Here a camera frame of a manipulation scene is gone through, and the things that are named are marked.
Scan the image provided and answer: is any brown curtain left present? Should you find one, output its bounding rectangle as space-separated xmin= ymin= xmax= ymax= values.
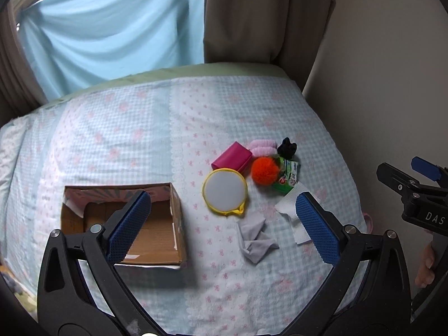
xmin=1 ymin=6 xmax=48 ymax=125

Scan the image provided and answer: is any black scrunchie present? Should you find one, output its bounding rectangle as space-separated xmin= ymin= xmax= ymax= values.
xmin=277 ymin=137 xmax=298 ymax=160

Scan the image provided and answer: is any orange fluffy pompom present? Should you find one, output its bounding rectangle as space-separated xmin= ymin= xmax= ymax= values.
xmin=251 ymin=157 xmax=280 ymax=186

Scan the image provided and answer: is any round yellow-rimmed mirror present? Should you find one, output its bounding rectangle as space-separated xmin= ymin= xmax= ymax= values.
xmin=201 ymin=168 xmax=248 ymax=217

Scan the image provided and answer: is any right hand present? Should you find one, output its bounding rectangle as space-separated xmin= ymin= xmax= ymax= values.
xmin=415 ymin=243 xmax=435 ymax=288

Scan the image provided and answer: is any pink fluffy scrunchie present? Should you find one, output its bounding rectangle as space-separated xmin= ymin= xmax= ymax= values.
xmin=248 ymin=140 xmax=277 ymax=158

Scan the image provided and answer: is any green tissue packet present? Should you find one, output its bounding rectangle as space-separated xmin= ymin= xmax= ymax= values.
xmin=272 ymin=157 xmax=301 ymax=195

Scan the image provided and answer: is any checked floral bed quilt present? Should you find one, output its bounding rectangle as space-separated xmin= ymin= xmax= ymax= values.
xmin=1 ymin=76 xmax=365 ymax=335

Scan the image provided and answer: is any magenta leather pouch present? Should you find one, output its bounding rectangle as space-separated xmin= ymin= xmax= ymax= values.
xmin=211 ymin=141 xmax=252 ymax=174

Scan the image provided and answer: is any white paper tissue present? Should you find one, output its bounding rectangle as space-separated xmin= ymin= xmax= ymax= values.
xmin=274 ymin=182 xmax=311 ymax=245

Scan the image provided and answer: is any light blue hanging sheet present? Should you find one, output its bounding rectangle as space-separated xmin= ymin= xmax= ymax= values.
xmin=18 ymin=0 xmax=204 ymax=101

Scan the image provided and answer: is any brown curtain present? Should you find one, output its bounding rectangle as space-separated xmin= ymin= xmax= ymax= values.
xmin=1 ymin=6 xmax=48 ymax=125
xmin=204 ymin=0 xmax=333 ymax=88

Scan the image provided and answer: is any open cardboard box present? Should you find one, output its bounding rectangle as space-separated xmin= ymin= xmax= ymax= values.
xmin=61 ymin=183 xmax=187 ymax=269

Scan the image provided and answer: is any brown curtain right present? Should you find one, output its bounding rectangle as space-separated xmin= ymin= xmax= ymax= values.
xmin=204 ymin=0 xmax=333 ymax=88

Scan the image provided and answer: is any green mattress sheet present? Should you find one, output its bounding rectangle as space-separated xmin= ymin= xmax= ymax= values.
xmin=42 ymin=62 xmax=289 ymax=108

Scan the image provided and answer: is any grey cleaning cloth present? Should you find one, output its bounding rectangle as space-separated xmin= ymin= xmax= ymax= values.
xmin=237 ymin=213 xmax=279 ymax=265

